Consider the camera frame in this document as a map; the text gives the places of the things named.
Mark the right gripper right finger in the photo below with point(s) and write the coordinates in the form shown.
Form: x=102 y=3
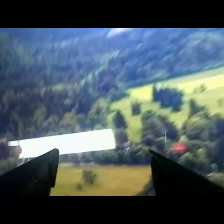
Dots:
x=180 y=178

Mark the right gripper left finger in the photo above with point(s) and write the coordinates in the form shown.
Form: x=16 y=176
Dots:
x=31 y=176

